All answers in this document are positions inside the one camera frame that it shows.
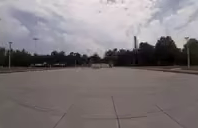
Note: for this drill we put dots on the pale low structure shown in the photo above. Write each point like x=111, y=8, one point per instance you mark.
x=100, y=65

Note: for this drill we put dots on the lamp pole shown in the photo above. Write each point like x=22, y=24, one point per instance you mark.
x=36, y=43
x=188, y=53
x=9, y=55

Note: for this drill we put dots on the tall chimney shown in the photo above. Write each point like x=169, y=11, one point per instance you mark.
x=135, y=41

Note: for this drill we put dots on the grey stone slab plaza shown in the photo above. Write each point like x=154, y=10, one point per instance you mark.
x=100, y=90

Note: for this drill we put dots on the raised kerb strip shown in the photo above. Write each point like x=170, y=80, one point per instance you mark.
x=183, y=70

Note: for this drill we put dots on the dark wood of trees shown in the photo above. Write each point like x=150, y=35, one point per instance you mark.
x=163, y=50

